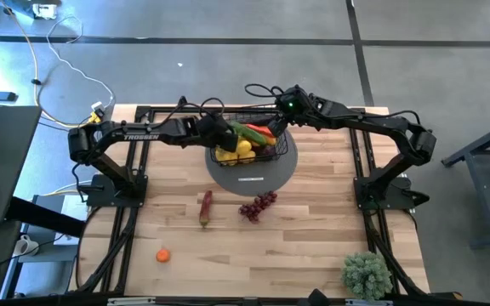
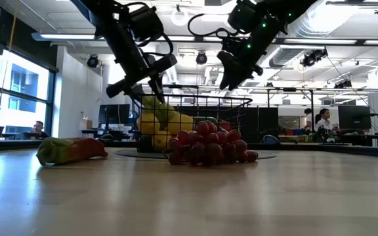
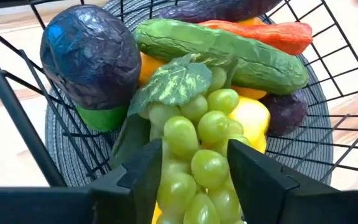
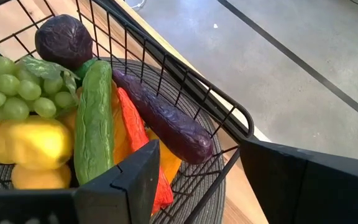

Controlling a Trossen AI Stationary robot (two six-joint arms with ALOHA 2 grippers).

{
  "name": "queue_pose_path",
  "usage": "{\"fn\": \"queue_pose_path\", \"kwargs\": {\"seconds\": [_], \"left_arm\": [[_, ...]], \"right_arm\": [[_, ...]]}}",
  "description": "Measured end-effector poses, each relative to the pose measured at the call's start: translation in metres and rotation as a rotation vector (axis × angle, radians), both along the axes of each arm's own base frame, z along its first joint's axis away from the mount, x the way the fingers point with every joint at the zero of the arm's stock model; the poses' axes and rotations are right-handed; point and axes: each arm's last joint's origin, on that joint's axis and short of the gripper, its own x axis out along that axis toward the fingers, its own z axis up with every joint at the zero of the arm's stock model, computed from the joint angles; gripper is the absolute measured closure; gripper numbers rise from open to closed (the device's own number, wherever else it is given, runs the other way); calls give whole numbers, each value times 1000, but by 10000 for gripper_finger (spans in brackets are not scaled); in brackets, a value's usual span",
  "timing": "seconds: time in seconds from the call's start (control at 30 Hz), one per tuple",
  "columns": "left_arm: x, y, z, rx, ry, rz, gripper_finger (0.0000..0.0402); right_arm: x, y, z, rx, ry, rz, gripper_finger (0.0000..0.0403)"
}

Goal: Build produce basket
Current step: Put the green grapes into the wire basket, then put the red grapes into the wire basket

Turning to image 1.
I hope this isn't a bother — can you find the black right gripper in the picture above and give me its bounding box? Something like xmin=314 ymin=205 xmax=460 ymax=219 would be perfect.
xmin=267 ymin=84 xmax=315 ymax=138

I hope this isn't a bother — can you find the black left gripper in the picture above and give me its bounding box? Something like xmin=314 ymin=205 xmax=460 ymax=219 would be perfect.
xmin=194 ymin=113 xmax=239 ymax=153

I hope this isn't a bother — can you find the green cucumber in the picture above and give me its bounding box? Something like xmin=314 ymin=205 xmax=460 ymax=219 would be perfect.
xmin=229 ymin=121 xmax=268 ymax=147

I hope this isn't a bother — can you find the dark red chili pepper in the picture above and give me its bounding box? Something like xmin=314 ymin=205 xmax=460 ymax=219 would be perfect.
xmin=198 ymin=190 xmax=214 ymax=229

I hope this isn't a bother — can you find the red grape bunch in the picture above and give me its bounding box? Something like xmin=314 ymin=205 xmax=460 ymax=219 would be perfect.
xmin=237 ymin=190 xmax=279 ymax=224

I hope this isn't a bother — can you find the grey round mat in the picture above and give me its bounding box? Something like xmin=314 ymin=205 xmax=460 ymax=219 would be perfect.
xmin=204 ymin=120 xmax=299 ymax=198

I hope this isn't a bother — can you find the green artificial plant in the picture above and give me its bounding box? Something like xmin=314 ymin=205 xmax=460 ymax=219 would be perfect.
xmin=340 ymin=250 xmax=394 ymax=302

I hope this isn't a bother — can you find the black support beam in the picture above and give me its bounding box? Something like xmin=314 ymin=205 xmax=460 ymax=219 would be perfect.
xmin=5 ymin=195 xmax=87 ymax=238

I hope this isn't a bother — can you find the blue grey metal cart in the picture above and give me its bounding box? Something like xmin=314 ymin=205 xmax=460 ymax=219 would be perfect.
xmin=440 ymin=115 xmax=490 ymax=250

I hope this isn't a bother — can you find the white floor device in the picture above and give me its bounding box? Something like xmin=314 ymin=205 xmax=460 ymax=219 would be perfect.
xmin=31 ymin=1 xmax=58 ymax=20

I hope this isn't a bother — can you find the white mug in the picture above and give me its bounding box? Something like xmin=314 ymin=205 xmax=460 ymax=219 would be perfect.
xmin=13 ymin=234 xmax=41 ymax=258

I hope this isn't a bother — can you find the black wire basket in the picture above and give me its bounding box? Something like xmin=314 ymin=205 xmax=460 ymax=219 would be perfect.
xmin=208 ymin=104 xmax=291 ymax=167

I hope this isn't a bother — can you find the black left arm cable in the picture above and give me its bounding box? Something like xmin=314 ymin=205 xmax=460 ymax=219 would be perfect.
xmin=142 ymin=95 xmax=228 ymax=128

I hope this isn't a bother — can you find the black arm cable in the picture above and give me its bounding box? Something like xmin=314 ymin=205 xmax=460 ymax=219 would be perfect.
xmin=142 ymin=95 xmax=228 ymax=128
xmin=242 ymin=82 xmax=287 ymax=99

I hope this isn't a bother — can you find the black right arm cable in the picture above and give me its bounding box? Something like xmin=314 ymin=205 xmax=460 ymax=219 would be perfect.
xmin=242 ymin=82 xmax=287 ymax=99

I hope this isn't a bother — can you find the black metal table frame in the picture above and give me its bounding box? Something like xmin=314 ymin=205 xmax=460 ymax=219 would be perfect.
xmin=69 ymin=104 xmax=463 ymax=303

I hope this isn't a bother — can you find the black leader arm handle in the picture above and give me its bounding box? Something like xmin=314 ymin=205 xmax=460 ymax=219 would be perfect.
xmin=298 ymin=288 xmax=331 ymax=306

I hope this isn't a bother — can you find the white floor cable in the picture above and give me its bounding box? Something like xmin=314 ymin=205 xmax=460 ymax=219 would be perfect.
xmin=45 ymin=15 xmax=116 ymax=110

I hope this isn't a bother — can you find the silver metal bracket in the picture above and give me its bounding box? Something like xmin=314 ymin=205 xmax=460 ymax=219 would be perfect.
xmin=107 ymin=297 xmax=157 ymax=306
xmin=345 ymin=298 xmax=394 ymax=306

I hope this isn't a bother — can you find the yellow floor cable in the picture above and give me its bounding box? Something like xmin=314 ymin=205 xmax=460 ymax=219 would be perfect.
xmin=0 ymin=2 xmax=101 ymax=128

